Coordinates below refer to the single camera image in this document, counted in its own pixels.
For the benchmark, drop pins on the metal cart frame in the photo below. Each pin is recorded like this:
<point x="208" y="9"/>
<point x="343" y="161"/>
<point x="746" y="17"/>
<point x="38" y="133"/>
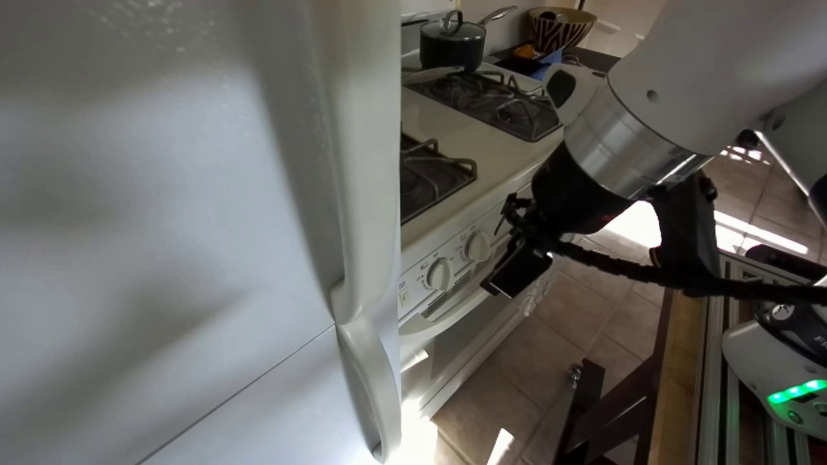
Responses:
<point x="733" y="343"/>

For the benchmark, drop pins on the white refrigerator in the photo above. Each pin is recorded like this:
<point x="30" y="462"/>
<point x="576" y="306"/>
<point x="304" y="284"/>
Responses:
<point x="156" y="232"/>

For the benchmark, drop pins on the white gas stove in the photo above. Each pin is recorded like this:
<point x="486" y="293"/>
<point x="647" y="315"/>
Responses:
<point x="455" y="151"/>

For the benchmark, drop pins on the black saucepan with lid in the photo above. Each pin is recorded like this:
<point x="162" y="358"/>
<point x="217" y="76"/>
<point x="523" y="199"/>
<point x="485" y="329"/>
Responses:
<point x="454" y="46"/>

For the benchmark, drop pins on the black cast iron burner grate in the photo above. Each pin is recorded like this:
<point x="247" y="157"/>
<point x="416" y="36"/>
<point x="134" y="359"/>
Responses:
<point x="491" y="105"/>
<point x="428" y="177"/>

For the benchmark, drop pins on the dark wooden chair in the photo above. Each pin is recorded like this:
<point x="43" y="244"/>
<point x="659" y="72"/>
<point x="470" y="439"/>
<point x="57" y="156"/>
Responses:
<point x="594" y="413"/>

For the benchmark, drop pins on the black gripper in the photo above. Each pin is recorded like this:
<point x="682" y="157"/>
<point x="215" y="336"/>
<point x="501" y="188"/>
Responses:
<point x="576" y="195"/>

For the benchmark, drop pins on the dark wrist camera box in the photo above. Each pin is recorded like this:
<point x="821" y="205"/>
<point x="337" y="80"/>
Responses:
<point x="517" y="274"/>

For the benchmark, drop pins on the blue plastic container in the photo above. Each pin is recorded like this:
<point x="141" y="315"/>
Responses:
<point x="548" y="58"/>

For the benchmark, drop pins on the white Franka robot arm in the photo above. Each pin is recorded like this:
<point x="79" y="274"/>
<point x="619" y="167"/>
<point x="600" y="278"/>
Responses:
<point x="715" y="68"/>

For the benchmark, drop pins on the cream stove burner knob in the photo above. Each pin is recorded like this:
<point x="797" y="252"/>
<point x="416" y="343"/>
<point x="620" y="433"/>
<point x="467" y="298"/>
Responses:
<point x="474" y="247"/>
<point x="438" y="274"/>

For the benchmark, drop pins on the wooden board edge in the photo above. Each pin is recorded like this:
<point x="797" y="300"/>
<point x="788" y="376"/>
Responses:
<point x="680" y="371"/>

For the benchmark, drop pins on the utensil holder with tools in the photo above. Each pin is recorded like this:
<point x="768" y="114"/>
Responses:
<point x="560" y="26"/>

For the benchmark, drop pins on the dark kitchen countertop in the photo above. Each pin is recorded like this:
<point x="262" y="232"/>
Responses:
<point x="594" y="58"/>

